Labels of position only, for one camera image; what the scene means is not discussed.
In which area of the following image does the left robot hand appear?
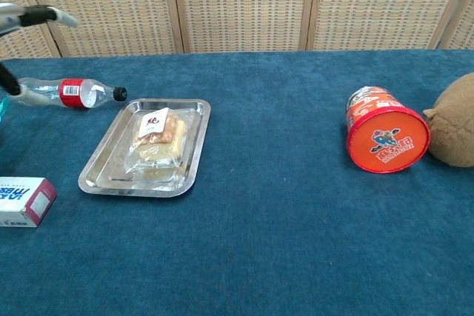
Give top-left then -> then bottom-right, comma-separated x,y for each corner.
0,2 -> 79,107

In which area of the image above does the bread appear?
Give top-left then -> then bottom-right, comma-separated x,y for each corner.
124,106 -> 190,184

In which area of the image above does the metal tray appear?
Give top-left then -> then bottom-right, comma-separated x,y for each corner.
77,98 -> 212,198

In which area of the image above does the clear bottle with red label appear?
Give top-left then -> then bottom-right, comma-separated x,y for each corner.
16,76 -> 128,110

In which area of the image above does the white toothpaste box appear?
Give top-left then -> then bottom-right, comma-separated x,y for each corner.
0,176 -> 59,229

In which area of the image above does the woven folding screen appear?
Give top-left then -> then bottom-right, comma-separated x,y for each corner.
0,0 -> 474,60

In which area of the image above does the blue table cloth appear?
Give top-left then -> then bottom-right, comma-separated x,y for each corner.
0,48 -> 474,316

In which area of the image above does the orange instant noodle cup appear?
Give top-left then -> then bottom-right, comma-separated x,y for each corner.
345,85 -> 432,174

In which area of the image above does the brown plush toy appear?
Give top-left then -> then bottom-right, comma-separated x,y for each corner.
422,72 -> 474,168

